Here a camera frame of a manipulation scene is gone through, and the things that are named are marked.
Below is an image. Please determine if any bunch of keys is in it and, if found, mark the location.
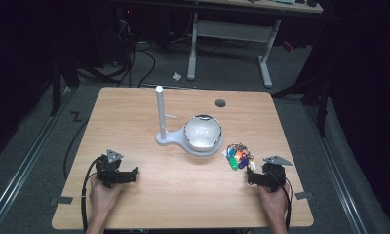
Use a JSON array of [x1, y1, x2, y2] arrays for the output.
[[220, 141, 257, 173]]

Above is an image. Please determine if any metal floor rail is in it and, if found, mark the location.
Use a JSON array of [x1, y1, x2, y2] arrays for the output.
[[304, 102, 371, 234], [0, 87, 78, 228]]

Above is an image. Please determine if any person's left hand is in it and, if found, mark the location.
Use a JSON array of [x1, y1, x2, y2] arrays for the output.
[[88, 176, 123, 225]]

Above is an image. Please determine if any black cable on floor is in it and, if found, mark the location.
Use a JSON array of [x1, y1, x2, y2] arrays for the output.
[[62, 117, 91, 180]]

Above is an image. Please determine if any black metal stand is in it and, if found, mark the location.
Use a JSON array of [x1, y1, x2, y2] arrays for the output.
[[270, 61, 332, 138], [48, 48, 82, 117]]

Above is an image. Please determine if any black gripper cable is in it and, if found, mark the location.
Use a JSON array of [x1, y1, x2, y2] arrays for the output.
[[80, 155, 105, 233], [270, 169, 293, 232]]

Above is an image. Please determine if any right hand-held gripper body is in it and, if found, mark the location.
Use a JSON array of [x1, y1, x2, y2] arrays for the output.
[[260, 155, 294, 193]]

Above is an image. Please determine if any white stand with pole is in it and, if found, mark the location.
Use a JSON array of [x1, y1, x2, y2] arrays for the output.
[[154, 85, 224, 158]]

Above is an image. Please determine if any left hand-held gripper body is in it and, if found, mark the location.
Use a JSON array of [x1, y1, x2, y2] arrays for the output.
[[95, 148, 127, 189]]

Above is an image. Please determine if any bundle of black cables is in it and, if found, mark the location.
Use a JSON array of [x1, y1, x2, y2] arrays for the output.
[[99, 16, 157, 88]]

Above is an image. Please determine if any grey tape piece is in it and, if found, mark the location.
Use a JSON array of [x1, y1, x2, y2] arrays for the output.
[[294, 191, 315, 201], [49, 195, 74, 207]]

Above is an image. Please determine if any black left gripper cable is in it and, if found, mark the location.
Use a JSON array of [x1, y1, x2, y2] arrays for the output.
[[80, 155, 105, 233]]

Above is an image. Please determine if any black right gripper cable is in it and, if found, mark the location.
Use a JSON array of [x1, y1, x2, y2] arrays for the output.
[[270, 169, 293, 232]]

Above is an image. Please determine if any white-legged wooden desk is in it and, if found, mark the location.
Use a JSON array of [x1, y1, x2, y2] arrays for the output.
[[186, 0, 325, 89]]

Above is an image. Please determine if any person's right hand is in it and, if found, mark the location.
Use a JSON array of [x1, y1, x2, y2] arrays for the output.
[[256, 182, 291, 226]]

